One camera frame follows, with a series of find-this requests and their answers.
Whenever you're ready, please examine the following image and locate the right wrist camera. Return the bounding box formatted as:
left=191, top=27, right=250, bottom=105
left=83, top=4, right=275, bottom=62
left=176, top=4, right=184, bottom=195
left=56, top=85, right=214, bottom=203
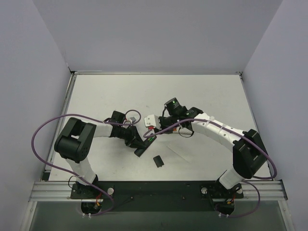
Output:
left=144, top=115, right=161, bottom=130

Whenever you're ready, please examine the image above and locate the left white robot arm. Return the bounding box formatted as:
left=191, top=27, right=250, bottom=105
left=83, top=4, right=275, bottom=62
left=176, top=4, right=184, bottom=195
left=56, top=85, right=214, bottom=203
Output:
left=54, top=111, right=150, bottom=198

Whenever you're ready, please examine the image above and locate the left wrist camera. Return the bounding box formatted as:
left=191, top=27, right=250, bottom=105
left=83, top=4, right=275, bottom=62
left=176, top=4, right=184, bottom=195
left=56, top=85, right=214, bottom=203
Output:
left=129, top=117, right=136, bottom=123

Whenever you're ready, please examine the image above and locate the black remote control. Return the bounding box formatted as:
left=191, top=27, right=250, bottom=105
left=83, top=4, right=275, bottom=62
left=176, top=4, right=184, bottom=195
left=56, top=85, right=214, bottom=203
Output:
left=134, top=136, right=157, bottom=157

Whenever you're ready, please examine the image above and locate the white stick with orange tip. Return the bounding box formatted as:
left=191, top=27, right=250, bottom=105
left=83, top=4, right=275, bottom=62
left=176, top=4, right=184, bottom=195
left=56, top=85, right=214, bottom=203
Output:
left=172, top=127, right=192, bottom=135

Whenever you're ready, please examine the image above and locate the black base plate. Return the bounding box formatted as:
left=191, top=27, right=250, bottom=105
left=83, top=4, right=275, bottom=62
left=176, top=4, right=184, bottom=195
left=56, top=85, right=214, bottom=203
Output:
left=70, top=180, right=244, bottom=212

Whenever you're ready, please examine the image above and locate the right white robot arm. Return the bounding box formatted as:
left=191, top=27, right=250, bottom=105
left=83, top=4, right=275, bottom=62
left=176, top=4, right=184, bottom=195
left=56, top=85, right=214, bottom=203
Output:
left=157, top=98, right=267, bottom=190

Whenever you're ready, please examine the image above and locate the black battery cover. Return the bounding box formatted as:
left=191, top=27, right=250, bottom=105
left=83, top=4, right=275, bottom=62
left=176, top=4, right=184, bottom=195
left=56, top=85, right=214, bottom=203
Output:
left=153, top=155, right=164, bottom=167

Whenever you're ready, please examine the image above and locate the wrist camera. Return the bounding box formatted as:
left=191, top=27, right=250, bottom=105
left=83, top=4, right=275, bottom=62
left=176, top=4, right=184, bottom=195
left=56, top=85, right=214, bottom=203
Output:
left=129, top=117, right=136, bottom=123
left=144, top=115, right=161, bottom=130

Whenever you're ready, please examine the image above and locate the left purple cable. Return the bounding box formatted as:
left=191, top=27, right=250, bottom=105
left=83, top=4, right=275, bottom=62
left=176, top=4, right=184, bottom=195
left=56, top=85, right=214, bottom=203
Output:
left=32, top=109, right=142, bottom=216

